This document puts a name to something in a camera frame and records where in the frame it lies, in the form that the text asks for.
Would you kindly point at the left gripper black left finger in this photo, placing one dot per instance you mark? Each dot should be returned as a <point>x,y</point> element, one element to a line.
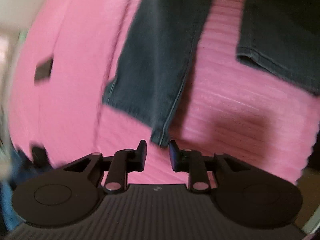
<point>110,172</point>

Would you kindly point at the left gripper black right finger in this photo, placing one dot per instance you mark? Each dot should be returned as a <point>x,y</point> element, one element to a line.
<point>197,166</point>

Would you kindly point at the dark grey denim jeans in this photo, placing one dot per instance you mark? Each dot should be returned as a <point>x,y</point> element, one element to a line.
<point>280,37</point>

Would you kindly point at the pink ribbed bed cover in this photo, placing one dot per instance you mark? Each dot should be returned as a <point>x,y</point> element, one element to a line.
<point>226,107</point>

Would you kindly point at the small black flat object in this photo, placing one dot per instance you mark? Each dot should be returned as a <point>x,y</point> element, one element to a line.
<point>43,70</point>

